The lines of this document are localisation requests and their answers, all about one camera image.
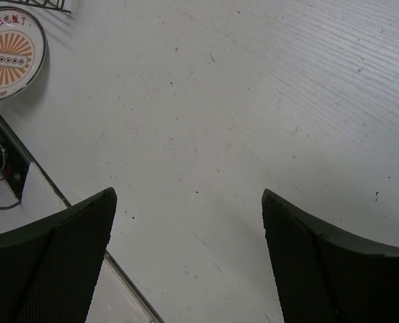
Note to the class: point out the orange sunburst plate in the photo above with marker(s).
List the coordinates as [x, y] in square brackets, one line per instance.
[23, 49]

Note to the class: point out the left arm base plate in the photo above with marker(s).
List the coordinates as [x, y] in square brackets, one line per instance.
[14, 160]

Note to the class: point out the wire dish rack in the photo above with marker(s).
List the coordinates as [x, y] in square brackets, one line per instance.
[63, 6]

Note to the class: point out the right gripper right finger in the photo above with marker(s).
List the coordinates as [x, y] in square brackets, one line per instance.
[326, 274]

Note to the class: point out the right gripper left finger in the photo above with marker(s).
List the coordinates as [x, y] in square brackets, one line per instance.
[49, 268]

